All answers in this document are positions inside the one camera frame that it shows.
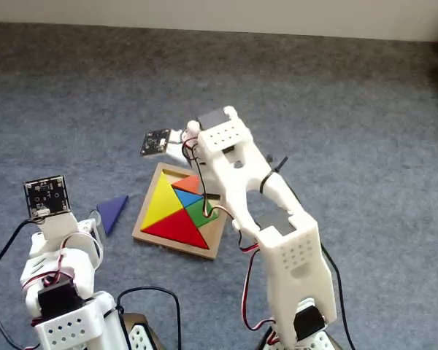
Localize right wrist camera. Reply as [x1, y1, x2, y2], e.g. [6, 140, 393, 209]
[139, 128, 173, 158]

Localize blue small triangle piece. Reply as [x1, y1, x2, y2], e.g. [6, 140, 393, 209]
[172, 188, 207, 209]

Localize purple triangle piece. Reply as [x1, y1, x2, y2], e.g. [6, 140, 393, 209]
[96, 194, 130, 236]

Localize orange small triangle piece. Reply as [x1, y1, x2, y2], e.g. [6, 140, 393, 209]
[171, 175, 201, 195]

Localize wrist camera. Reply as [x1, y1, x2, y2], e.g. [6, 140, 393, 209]
[139, 128, 173, 158]
[23, 175, 78, 241]

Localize square wooden tray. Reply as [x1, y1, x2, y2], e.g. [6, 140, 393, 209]
[131, 162, 228, 261]

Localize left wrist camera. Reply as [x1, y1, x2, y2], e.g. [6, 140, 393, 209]
[23, 175, 78, 241]

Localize yellow large triangle piece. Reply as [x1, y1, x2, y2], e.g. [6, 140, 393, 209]
[140, 170, 187, 233]

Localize green tangram piece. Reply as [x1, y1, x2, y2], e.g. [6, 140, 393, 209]
[185, 198, 220, 230]

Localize red large triangle piece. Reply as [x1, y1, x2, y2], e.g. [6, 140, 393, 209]
[141, 208, 210, 251]

